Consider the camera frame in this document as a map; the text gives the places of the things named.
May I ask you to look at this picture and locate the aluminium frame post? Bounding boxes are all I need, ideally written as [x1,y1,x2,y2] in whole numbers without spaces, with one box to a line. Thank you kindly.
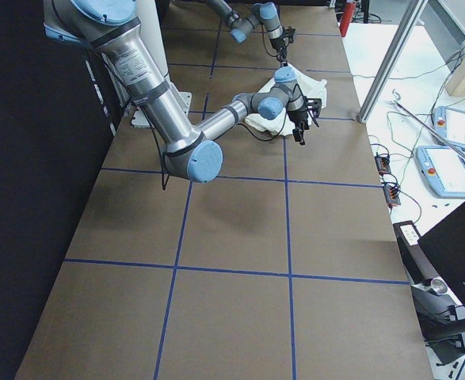
[356,0,429,124]

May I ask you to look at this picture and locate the blue teach pendant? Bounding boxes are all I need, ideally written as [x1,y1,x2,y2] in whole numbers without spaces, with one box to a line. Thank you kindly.
[433,106,465,151]
[415,146,465,199]

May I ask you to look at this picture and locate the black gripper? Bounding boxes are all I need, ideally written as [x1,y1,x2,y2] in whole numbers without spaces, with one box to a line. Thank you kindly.
[270,26,296,67]
[288,96,322,146]

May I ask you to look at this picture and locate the red cylinder tube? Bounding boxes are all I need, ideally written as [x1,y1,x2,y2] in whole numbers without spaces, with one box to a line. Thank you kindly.
[339,0,356,37]

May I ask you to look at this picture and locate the lower orange-black connector block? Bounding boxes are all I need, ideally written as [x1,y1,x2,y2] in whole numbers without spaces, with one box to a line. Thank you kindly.
[382,182,401,208]

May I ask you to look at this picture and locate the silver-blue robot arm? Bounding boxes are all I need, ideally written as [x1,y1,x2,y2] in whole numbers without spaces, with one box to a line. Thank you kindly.
[44,1,322,183]
[204,0,295,67]

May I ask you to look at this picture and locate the far blue teach pendant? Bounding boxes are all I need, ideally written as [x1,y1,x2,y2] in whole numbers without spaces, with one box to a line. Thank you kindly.
[433,106,465,151]

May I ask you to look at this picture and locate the silver metal cup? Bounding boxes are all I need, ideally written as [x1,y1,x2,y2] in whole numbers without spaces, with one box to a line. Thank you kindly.
[429,278,448,296]

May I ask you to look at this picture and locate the cream long-sleeve cat shirt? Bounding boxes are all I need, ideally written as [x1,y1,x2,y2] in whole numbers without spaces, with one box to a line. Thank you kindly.
[245,66,327,137]

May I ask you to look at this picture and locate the metal reacher grabber tool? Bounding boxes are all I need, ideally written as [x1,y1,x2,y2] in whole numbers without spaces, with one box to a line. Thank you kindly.
[392,89,465,160]

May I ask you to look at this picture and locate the black monitor on stand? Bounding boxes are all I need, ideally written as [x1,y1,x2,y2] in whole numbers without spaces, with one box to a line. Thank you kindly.
[412,201,465,364]

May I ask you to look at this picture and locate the black box with label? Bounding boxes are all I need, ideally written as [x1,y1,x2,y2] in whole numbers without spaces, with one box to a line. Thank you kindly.
[393,221,440,283]

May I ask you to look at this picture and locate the upper orange-black connector block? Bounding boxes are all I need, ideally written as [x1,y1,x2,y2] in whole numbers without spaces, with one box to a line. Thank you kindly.
[374,153,391,175]

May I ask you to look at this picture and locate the near blue teach pendant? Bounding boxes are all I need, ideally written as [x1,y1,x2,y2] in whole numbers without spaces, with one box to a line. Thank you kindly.
[415,146,465,199]

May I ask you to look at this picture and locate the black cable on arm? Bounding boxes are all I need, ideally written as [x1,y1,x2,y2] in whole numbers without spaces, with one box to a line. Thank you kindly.
[260,23,280,60]
[136,82,316,191]

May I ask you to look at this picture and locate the orange-black connector block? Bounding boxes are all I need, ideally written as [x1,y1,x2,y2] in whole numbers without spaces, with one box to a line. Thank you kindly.
[374,153,391,175]
[382,182,401,208]

